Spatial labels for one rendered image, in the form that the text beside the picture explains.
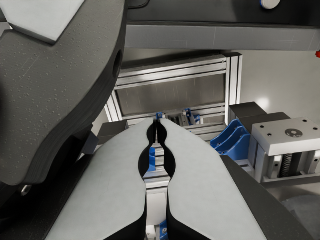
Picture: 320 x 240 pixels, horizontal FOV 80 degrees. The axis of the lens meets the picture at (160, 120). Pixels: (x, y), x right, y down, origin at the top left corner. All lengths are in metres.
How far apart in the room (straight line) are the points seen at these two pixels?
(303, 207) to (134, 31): 0.50
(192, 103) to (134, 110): 0.37
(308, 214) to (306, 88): 1.36
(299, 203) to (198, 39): 0.41
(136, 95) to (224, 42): 0.88
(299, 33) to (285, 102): 1.34
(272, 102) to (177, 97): 0.80
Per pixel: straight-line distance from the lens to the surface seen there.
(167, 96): 1.21
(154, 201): 0.62
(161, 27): 0.37
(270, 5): 0.54
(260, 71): 1.57
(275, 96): 1.71
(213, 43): 0.39
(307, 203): 0.56
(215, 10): 0.51
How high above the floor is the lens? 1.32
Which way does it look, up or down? 60 degrees down
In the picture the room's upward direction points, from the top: 177 degrees clockwise
